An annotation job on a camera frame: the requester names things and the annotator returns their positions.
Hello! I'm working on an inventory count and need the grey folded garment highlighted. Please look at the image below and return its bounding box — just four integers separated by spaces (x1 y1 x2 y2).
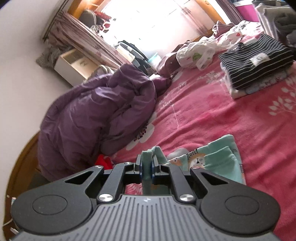
274 13 295 47

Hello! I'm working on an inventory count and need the wooden headboard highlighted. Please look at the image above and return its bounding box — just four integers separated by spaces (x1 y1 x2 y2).
2 133 40 240

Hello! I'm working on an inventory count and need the purple duvet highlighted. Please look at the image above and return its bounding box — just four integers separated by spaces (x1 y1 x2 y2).
38 64 172 181

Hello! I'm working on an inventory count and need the white patterned baby garment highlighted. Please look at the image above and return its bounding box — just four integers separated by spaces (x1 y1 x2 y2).
176 31 243 70

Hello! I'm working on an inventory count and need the black striped folded garment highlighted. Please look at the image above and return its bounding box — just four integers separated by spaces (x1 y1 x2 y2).
219 34 293 90

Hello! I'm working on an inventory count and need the red item beside bed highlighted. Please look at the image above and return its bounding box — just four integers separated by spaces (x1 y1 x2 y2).
94 154 113 170

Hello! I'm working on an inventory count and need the teal lion print garment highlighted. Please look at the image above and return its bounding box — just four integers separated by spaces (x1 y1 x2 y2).
125 134 247 195

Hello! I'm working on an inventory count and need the dark maroon garment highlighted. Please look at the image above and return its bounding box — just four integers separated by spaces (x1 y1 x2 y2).
157 41 191 78

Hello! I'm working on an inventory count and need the light floral folded garment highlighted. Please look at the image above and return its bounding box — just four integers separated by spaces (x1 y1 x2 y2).
220 62 295 99

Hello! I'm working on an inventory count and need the pink floral bed blanket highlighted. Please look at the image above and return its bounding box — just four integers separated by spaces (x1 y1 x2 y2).
111 57 295 240

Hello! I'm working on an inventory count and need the pink patterned curtain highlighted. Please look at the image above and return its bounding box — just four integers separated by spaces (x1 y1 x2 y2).
45 11 130 69

